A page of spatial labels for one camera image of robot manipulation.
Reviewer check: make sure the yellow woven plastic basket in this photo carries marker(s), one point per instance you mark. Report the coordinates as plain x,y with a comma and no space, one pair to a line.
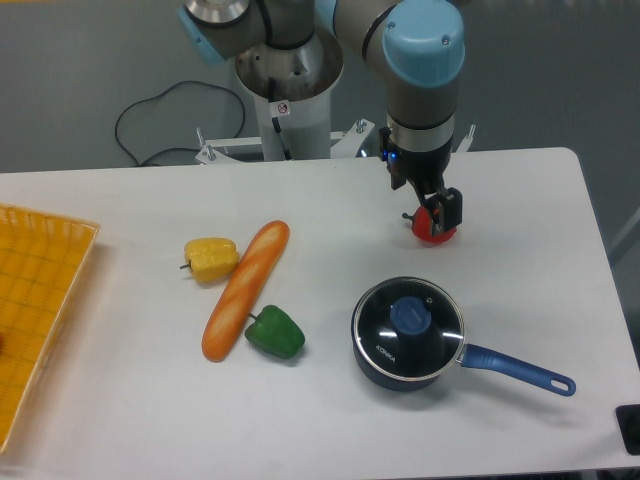
42,257

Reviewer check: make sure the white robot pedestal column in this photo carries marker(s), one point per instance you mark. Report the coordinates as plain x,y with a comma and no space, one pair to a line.
291,90

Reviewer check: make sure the glass pot lid blue knob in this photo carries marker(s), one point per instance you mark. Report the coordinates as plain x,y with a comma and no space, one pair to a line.
405,332

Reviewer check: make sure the black table cable grommet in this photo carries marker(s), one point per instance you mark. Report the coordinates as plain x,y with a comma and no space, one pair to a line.
628,418

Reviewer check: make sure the yellow toy bell pepper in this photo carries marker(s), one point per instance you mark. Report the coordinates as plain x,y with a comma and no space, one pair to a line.
209,259

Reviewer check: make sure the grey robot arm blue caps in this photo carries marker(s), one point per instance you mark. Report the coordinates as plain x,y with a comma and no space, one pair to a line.
416,48

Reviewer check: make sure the green toy bell pepper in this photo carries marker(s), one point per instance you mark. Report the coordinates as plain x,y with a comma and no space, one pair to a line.
275,333

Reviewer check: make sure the toy baguette bread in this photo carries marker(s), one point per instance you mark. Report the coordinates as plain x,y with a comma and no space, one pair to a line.
243,289

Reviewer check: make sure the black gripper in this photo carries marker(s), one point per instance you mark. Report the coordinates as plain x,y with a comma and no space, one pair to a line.
424,170

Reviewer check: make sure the blue saucepan with handle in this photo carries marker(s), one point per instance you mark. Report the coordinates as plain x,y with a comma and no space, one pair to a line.
477,357

